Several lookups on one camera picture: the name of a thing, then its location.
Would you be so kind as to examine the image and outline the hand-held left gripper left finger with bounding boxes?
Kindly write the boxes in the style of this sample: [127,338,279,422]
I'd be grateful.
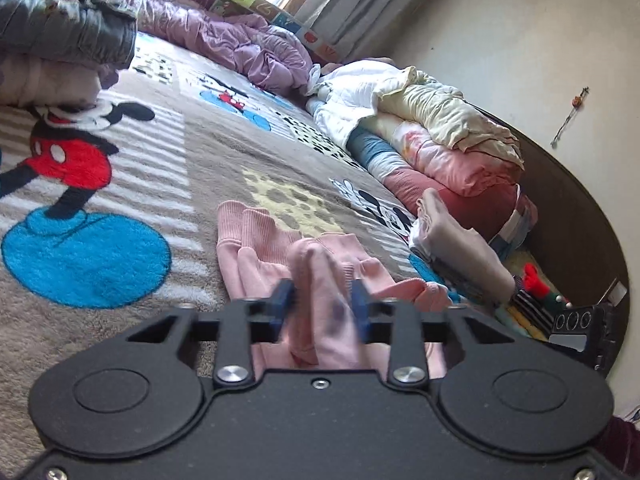
[121,277,297,387]

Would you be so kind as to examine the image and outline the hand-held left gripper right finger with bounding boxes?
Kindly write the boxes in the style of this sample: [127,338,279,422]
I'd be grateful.
[349,280,517,387]

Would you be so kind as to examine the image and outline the pink sweatshirt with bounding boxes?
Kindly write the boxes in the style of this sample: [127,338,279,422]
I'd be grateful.
[215,200,462,382]

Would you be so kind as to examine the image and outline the folded beige clothes stack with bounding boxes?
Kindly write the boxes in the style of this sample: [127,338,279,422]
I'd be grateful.
[408,186,517,307]

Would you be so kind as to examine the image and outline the striped red green socks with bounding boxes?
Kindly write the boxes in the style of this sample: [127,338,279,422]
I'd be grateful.
[506,261,574,344]

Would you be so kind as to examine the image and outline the dark red cloth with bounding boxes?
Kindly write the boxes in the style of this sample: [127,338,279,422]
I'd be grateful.
[606,409,640,468]

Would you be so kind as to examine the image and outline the red pillow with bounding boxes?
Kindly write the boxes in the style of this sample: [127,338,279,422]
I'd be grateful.
[381,166,525,242]

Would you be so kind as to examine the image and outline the blue striped pillow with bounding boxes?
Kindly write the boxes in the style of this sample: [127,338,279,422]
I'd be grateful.
[344,126,407,182]

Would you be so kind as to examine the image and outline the pink floral quilt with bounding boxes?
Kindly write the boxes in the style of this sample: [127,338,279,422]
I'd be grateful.
[389,119,522,197]

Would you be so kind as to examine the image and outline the cartoon printed blanket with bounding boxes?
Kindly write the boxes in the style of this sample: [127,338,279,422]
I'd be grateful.
[0,31,483,467]

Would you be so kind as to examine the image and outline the cream quilt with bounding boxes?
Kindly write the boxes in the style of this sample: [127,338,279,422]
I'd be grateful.
[359,66,527,167]

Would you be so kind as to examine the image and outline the purple quilt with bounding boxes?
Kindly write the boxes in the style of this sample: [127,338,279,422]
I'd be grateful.
[25,0,317,97]

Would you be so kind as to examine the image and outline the grey curtain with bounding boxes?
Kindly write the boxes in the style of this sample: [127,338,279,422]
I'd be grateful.
[294,0,447,57]

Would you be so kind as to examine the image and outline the lavender white folded quilt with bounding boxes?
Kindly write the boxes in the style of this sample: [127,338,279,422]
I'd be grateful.
[0,54,122,109]

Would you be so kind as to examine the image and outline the grey folded quilt stack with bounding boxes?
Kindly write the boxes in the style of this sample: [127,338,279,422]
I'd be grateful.
[0,0,139,67]

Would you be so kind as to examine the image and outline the dark wooden bed frame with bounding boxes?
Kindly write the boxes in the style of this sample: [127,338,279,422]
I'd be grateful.
[479,104,632,377]

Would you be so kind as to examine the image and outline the hanging wall ornament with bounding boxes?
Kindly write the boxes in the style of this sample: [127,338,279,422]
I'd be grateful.
[549,85,592,151]

